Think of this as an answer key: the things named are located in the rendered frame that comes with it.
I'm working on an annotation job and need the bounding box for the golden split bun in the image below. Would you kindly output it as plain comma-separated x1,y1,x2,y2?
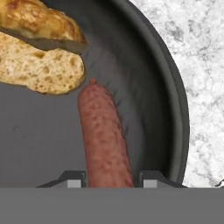
0,0,89,96

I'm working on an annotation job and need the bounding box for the dark grey bowl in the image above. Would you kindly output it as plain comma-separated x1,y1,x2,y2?
0,0,191,189

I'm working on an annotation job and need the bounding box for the reddish brown sausage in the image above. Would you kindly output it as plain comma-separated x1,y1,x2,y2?
77,77,135,189

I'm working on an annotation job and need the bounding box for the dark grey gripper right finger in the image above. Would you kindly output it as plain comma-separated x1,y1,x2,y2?
138,170,187,189

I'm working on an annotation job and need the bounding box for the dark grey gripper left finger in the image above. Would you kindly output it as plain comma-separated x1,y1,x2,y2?
36,170,88,189

